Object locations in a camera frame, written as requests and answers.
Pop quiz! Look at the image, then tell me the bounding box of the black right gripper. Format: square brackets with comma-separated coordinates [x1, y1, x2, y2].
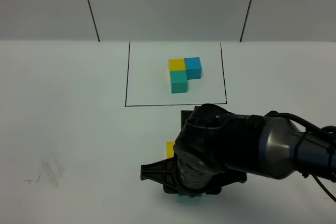
[163, 157, 222, 195]

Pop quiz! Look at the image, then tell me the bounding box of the blue template cube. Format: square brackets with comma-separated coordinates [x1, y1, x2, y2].
[184, 57, 202, 80]

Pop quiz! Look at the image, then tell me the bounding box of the yellow template cube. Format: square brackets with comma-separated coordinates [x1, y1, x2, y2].
[169, 59, 186, 71]

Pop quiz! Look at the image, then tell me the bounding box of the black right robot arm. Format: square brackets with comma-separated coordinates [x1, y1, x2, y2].
[163, 104, 335, 197]

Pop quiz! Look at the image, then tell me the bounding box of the green template cube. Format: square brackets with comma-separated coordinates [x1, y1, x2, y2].
[170, 70, 188, 93]

